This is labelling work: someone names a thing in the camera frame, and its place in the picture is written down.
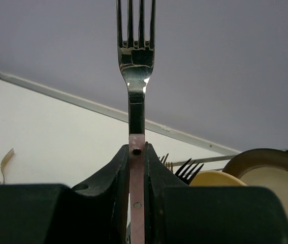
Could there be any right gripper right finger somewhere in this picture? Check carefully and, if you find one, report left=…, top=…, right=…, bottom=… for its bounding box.
left=145, top=143, right=288, bottom=243

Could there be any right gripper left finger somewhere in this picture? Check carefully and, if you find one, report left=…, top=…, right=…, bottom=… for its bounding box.
left=0, top=145, right=129, bottom=243

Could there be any black handled fork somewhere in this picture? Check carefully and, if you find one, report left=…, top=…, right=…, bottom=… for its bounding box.
left=174, top=159, right=204, bottom=185

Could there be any gold utensil green handle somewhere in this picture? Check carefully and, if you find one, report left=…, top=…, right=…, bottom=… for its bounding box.
left=0, top=148, right=15, bottom=185

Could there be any silver fork pink handle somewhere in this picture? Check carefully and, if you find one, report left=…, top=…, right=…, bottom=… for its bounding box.
left=116, top=0, right=156, bottom=243

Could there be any gold fork green handle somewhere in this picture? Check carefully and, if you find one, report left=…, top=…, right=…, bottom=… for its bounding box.
left=158, top=153, right=173, bottom=172

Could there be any yellow plate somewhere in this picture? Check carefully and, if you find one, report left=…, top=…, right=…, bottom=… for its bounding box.
left=189, top=170, right=247, bottom=187

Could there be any brown rimmed beige plate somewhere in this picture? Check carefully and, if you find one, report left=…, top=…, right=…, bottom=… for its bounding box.
left=222, top=148, right=288, bottom=217

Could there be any wire dish rack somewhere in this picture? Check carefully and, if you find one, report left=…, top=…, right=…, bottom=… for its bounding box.
left=164, top=155, right=236, bottom=172

